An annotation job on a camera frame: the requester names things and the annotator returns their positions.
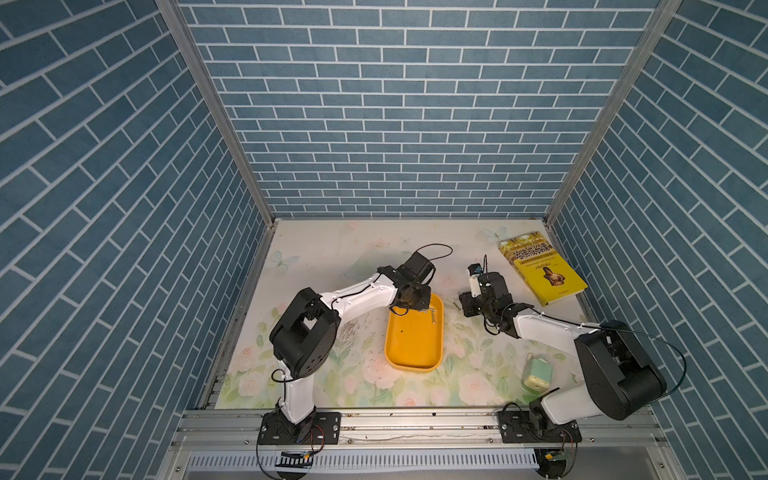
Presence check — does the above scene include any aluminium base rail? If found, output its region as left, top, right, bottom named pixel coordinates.
left=170, top=407, right=631, bottom=451

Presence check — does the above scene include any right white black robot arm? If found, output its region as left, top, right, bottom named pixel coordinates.
left=459, top=264, right=667, bottom=442

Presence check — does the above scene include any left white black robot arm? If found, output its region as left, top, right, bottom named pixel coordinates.
left=269, top=252, right=435, bottom=425

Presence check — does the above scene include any yellow book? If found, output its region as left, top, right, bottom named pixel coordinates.
left=499, top=232, right=588, bottom=306

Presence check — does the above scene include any yellow plastic storage tray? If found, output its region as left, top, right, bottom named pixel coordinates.
left=384, top=294, right=444, bottom=373

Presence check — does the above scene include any pale green soap bar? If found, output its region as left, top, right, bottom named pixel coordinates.
left=521, top=354, right=554, bottom=394

